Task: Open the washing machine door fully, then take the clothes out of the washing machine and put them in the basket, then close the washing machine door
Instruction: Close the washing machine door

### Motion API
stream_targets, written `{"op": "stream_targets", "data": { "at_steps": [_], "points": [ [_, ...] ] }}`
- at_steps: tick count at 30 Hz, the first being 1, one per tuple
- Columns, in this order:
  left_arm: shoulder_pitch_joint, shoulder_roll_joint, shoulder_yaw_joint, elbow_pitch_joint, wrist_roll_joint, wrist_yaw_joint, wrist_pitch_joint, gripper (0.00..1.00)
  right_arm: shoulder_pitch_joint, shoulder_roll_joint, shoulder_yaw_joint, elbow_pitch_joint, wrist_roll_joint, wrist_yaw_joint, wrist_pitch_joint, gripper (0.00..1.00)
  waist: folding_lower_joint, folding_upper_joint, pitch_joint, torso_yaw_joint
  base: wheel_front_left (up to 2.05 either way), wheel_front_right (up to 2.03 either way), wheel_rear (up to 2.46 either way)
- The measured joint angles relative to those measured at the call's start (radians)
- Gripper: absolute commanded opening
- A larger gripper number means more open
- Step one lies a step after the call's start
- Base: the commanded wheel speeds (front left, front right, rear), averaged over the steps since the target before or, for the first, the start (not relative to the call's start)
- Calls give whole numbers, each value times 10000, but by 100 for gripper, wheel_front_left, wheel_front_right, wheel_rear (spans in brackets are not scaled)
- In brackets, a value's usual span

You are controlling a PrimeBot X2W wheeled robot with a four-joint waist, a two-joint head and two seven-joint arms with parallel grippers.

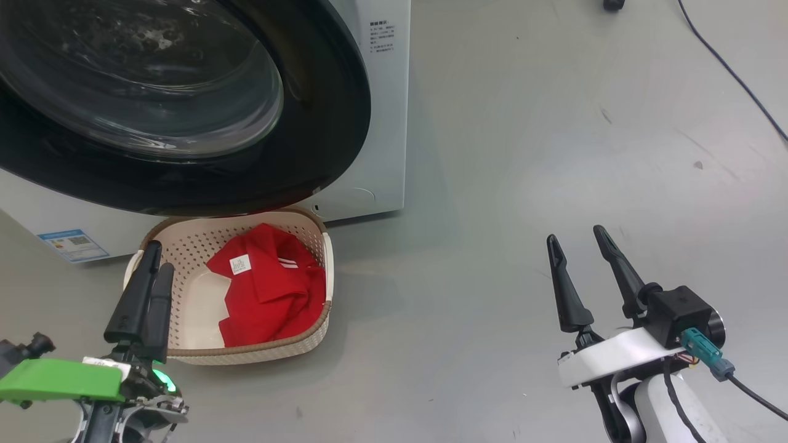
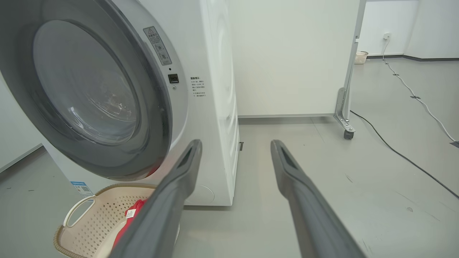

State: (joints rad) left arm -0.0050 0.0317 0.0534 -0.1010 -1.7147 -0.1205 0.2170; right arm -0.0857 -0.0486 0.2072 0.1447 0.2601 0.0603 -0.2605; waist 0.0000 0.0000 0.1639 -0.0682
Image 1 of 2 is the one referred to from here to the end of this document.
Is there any black round washing machine door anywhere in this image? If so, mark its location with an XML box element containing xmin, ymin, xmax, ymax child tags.
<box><xmin>0</xmin><ymin>0</ymin><xmax>372</xmax><ymax>218</ymax></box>

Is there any white washing machine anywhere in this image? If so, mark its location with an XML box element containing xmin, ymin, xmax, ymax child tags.
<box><xmin>0</xmin><ymin>0</ymin><xmax>412</xmax><ymax>264</ymax></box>

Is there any right camera cable teal plug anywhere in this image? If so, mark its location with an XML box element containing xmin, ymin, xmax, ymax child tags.
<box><xmin>680</xmin><ymin>327</ymin><xmax>788</xmax><ymax>423</ymax></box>

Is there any black floor cable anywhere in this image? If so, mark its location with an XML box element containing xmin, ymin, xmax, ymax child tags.
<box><xmin>677</xmin><ymin>0</ymin><xmax>788</xmax><ymax>146</ymax></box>

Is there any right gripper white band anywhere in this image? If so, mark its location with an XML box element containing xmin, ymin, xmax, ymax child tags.
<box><xmin>546</xmin><ymin>225</ymin><xmax>685</xmax><ymax>443</ymax></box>

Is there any red polo shirt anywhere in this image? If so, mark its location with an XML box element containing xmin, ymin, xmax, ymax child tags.
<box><xmin>206</xmin><ymin>223</ymin><xmax>328</xmax><ymax>349</ymax></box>

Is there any beige perforated laundry basket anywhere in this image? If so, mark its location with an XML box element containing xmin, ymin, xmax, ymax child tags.
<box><xmin>123</xmin><ymin>208</ymin><xmax>335</xmax><ymax>367</ymax></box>

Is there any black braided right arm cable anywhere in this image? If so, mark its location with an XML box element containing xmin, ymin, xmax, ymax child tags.
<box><xmin>661</xmin><ymin>356</ymin><xmax>710</xmax><ymax>443</ymax></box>

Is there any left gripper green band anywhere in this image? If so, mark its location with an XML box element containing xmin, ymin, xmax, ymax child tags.
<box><xmin>0</xmin><ymin>239</ymin><xmax>190</xmax><ymax>443</ymax></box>

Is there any blue energy label sticker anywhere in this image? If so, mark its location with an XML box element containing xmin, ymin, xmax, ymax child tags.
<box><xmin>37</xmin><ymin>228</ymin><xmax>111</xmax><ymax>265</ymax></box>

